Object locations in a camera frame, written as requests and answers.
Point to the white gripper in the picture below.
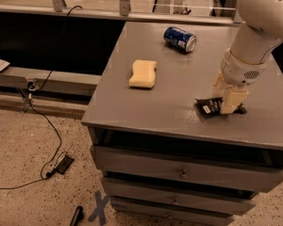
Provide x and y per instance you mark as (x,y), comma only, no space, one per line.
(239,70)

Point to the black rxbar chocolate wrapper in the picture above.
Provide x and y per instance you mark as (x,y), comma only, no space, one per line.
(212,106)

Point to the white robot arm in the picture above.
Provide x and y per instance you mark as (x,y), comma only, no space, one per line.
(260,32)

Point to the blue soda can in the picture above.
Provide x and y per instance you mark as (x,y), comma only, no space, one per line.
(180,39)

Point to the yellow sponge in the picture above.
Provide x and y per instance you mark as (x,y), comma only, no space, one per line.
(143,74)

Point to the grey drawer cabinet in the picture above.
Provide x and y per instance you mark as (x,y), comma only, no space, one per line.
(165,119)

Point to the grey middle drawer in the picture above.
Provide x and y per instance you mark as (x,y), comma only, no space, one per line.
(176,196)

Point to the grey drawer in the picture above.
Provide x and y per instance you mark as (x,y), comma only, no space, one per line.
(176,196)
(183,169)
(171,212)

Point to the grey top drawer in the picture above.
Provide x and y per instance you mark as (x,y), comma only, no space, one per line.
(183,169)

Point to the grey bottom drawer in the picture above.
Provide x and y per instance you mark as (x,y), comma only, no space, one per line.
(171,212)

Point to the black power adapter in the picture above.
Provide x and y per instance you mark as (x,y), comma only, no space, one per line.
(64,164)

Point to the black object on floor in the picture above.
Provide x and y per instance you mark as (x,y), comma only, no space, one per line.
(77,216)

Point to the grey metal rail ledge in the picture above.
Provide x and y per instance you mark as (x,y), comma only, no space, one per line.
(60,82)

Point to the metal clamp bracket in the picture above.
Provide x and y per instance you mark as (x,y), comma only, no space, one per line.
(26,93)

